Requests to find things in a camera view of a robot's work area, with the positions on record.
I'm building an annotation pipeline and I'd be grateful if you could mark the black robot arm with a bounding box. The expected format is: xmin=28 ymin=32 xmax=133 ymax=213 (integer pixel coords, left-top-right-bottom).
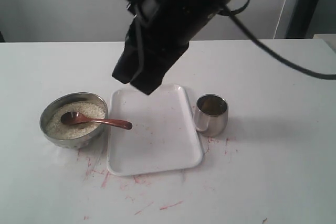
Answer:
xmin=112 ymin=0 xmax=231 ymax=95

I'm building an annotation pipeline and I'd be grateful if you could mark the small steel cup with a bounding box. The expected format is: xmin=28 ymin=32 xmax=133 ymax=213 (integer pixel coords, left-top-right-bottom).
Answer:
xmin=194 ymin=94 xmax=229 ymax=137

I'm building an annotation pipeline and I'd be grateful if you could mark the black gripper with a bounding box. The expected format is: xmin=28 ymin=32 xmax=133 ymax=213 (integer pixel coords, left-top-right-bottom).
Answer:
xmin=112 ymin=0 xmax=194 ymax=95

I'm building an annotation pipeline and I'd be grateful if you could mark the brown wooden spoon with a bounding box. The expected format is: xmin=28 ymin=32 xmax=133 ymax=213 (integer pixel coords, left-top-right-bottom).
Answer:
xmin=60 ymin=111 xmax=133 ymax=130

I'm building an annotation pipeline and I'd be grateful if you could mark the white rectangular plastic tray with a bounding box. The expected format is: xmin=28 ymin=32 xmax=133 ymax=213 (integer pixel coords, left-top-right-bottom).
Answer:
xmin=107 ymin=84 xmax=203 ymax=176

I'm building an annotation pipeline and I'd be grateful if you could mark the steel bowl of rice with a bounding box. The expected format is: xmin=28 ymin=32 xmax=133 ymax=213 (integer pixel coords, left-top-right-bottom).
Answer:
xmin=39 ymin=92 xmax=108 ymax=149

